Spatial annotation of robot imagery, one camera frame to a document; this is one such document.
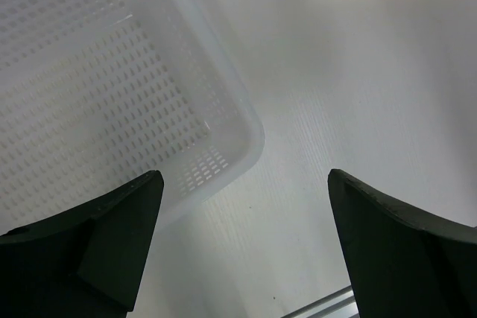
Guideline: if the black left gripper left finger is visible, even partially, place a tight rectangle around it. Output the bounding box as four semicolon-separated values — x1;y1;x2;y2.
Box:
1;171;164;317

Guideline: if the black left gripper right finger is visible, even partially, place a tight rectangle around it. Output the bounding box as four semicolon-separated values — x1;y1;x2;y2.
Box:
327;169;476;317

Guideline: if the white perforated plastic basket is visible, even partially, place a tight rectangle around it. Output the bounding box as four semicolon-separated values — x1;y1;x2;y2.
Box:
1;0;264;232

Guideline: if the aluminium rail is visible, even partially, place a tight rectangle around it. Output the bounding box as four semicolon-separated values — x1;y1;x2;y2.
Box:
283;286;359;318

